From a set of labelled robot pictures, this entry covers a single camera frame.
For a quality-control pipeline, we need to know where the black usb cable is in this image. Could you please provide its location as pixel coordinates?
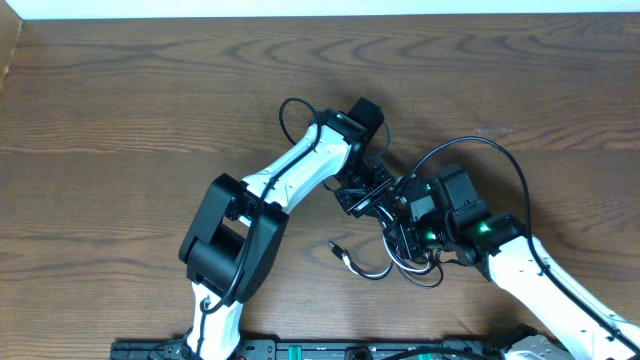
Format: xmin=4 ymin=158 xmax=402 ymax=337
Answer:
xmin=328 ymin=199 xmax=459 ymax=290

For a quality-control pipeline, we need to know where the white usb cable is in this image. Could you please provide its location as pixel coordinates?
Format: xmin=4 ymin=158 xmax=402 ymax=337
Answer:
xmin=342 ymin=204 xmax=434 ymax=280

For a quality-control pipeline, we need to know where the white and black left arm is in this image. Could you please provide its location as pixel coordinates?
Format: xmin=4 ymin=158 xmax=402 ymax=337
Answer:
xmin=178 ymin=98 xmax=384 ymax=359

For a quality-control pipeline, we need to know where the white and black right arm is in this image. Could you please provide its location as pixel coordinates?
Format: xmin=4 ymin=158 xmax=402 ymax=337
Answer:
xmin=377 ymin=167 xmax=639 ymax=359

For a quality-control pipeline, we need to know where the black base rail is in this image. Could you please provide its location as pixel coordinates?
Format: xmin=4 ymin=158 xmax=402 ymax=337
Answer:
xmin=109 ymin=324 xmax=566 ymax=360

